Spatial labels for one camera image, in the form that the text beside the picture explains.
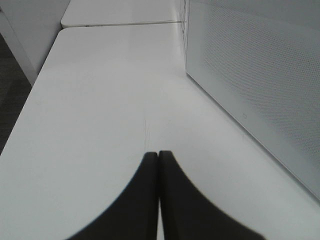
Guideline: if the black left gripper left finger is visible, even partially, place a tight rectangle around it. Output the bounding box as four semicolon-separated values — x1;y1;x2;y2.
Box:
70;152;159;240

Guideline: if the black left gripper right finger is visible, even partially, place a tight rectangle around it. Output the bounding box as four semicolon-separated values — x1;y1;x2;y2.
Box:
158;151;264;240

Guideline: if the white microwave door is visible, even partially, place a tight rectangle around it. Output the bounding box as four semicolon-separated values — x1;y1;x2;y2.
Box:
185;0;320;197

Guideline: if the white microwave oven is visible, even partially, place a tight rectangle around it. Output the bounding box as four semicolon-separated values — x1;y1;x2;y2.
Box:
177;0;191;58

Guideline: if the white adjacent table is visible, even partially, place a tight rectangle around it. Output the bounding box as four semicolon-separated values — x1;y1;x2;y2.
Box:
60;0;181;29

